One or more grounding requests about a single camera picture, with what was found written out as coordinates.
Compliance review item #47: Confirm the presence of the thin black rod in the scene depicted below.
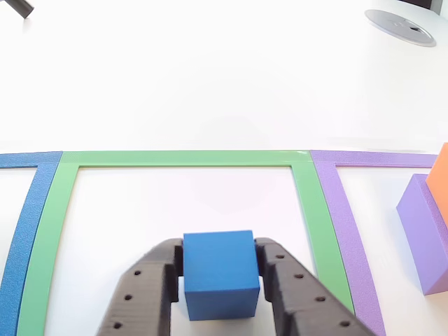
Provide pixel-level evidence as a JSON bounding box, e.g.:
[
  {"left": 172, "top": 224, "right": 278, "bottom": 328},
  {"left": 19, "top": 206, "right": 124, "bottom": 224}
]
[{"left": 3, "top": 0, "right": 35, "bottom": 20}]

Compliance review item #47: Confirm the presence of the purple square frame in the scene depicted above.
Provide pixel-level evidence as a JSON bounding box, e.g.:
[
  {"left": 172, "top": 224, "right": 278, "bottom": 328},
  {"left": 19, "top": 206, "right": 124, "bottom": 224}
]
[{"left": 309, "top": 149, "right": 440, "bottom": 336}]

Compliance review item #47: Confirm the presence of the orange block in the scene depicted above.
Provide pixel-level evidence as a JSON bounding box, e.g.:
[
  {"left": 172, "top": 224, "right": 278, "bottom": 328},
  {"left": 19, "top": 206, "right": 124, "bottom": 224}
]
[{"left": 425, "top": 142, "right": 448, "bottom": 227}]

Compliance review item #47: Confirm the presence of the blue square frame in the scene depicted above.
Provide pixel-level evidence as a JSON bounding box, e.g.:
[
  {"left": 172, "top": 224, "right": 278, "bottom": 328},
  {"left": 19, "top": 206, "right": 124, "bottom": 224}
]
[{"left": 0, "top": 151, "right": 64, "bottom": 336}]

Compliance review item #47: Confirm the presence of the small blue cube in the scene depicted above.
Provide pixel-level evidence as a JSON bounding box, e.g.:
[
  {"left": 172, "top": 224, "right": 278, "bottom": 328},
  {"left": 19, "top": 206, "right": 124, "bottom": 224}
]
[{"left": 183, "top": 230, "right": 260, "bottom": 322}]

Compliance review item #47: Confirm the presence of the purple block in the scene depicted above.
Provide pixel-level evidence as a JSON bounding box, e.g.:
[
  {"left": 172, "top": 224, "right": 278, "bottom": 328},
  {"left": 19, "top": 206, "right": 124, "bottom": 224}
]
[{"left": 395, "top": 174, "right": 448, "bottom": 297}]

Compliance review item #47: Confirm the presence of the round silver cable grommet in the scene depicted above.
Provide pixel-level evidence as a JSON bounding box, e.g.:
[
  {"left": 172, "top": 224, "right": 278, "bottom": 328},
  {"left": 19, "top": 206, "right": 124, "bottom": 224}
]
[{"left": 363, "top": 9, "right": 438, "bottom": 48}]

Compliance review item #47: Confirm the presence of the green square frame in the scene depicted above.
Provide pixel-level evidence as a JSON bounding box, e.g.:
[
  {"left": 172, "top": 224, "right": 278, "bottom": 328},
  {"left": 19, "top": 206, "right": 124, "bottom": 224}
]
[{"left": 16, "top": 150, "right": 356, "bottom": 336}]

